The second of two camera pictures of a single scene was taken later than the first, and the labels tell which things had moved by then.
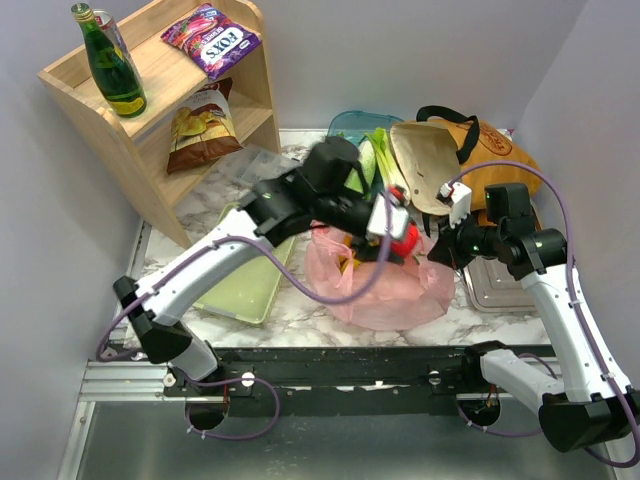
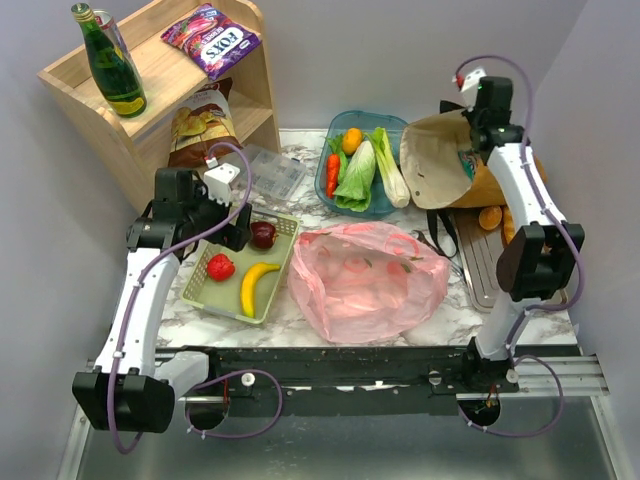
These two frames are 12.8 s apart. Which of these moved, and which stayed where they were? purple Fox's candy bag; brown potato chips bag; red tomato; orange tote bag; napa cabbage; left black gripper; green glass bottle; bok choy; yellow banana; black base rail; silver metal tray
Moved: orange tote bag; left black gripper; red tomato; yellow banana
Stayed: black base rail; purple Fox's candy bag; bok choy; green glass bottle; brown potato chips bag; silver metal tray; napa cabbage
